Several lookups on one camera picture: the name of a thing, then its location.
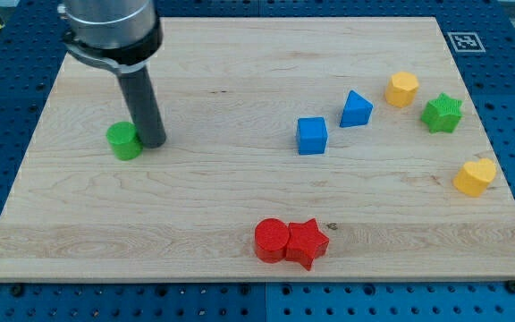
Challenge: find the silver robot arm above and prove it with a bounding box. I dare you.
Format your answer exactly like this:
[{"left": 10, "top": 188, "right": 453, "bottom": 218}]
[{"left": 57, "top": 0, "right": 163, "bottom": 74}]

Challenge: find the red star block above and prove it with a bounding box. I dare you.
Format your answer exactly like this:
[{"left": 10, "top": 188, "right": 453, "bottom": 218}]
[{"left": 285, "top": 218, "right": 330, "bottom": 271}]

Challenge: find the green star block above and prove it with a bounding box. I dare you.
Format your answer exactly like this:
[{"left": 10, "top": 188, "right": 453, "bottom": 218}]
[{"left": 420, "top": 92, "right": 462, "bottom": 133}]

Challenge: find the wooden board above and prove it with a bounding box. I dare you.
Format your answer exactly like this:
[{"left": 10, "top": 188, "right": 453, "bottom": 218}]
[{"left": 0, "top": 17, "right": 515, "bottom": 283}]

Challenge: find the blue cube block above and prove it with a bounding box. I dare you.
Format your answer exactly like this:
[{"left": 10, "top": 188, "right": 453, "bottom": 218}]
[{"left": 296, "top": 117, "right": 328, "bottom": 155}]

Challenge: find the red cylinder block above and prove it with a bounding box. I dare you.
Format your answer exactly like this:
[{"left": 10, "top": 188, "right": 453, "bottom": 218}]
[{"left": 254, "top": 218, "right": 290, "bottom": 263}]

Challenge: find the blue triangle block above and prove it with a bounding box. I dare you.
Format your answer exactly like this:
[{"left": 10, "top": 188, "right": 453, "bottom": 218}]
[{"left": 339, "top": 90, "right": 374, "bottom": 128}]

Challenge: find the green cylinder block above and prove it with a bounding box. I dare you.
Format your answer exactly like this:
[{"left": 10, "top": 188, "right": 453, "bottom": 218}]
[{"left": 106, "top": 122, "right": 143, "bottom": 161}]

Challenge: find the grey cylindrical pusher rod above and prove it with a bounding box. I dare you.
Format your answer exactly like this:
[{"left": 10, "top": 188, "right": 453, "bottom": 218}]
[{"left": 117, "top": 66, "right": 166, "bottom": 148}]

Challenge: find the yellow hexagon block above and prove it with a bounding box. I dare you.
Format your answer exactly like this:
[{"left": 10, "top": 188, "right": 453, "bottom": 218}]
[{"left": 384, "top": 72, "right": 419, "bottom": 108}]

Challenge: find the yellow heart block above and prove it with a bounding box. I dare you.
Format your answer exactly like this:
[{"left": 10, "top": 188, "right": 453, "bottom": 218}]
[{"left": 452, "top": 158, "right": 497, "bottom": 197}]

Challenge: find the white fiducial marker tag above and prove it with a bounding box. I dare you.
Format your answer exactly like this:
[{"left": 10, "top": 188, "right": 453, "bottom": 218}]
[{"left": 447, "top": 31, "right": 485, "bottom": 53}]

